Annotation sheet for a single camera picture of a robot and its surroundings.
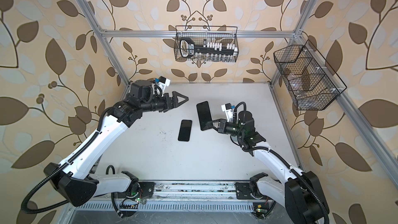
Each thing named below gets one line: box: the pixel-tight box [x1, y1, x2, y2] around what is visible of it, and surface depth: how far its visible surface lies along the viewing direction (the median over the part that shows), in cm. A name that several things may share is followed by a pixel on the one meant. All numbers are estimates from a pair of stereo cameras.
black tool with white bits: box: [179, 37, 239, 59], surface depth 84 cm
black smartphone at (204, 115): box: [196, 100, 214, 131], surface depth 78 cm
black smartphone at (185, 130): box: [177, 119, 193, 142], surface depth 96 cm
